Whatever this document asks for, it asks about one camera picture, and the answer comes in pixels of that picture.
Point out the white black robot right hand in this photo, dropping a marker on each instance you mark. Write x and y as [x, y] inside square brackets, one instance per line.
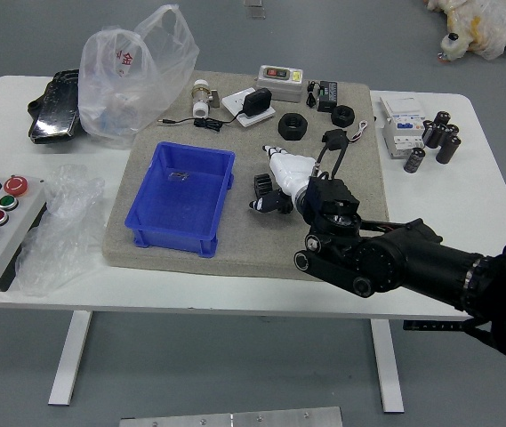
[290, 171]

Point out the big black gear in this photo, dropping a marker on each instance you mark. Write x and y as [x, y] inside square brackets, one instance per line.
[262, 184]

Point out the blue plastic box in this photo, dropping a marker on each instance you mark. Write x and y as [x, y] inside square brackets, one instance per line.
[172, 204]

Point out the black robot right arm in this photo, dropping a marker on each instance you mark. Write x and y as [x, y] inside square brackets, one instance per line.
[390, 262]

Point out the big black hex nut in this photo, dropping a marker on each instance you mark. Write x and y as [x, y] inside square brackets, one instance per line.
[292, 126]

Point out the black power adapter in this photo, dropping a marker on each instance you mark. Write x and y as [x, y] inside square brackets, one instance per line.
[257, 102]

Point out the grey-brown foam mat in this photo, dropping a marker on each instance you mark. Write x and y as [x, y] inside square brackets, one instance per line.
[257, 253]

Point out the white table leg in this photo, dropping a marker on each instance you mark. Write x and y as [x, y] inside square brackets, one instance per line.
[388, 369]
[70, 356]

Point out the small clear packet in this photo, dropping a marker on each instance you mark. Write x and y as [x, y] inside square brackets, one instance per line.
[178, 176]

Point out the brass valve with white ends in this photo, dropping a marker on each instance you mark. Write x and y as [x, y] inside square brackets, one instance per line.
[200, 98]

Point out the white circuit breaker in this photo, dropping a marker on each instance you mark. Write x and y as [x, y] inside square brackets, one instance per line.
[401, 124]

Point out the black cylindrical capacitor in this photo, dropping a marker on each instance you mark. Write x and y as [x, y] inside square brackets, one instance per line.
[435, 135]
[427, 130]
[452, 130]
[414, 160]
[448, 149]
[442, 118]

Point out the metal floor outlet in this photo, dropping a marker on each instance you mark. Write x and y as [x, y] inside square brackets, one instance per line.
[254, 9]

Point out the translucent bag with red print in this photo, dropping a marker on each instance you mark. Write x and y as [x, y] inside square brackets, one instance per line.
[123, 89]

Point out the crumpled clear plastic wrap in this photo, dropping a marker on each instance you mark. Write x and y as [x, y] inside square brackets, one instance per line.
[57, 231]

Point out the black table control panel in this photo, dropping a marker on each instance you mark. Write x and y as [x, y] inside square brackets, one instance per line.
[435, 326]

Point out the black plastic tray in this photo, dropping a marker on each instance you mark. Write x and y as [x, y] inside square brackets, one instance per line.
[54, 111]

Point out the plush toy in plastic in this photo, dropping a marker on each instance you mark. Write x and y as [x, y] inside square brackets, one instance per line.
[488, 26]

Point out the silver metal plate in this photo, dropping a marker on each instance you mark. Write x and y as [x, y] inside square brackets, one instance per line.
[230, 419]

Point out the grey switch box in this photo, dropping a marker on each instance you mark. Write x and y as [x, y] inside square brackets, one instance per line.
[279, 84]

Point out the white wall socket plate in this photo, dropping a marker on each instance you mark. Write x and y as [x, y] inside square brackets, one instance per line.
[232, 102]

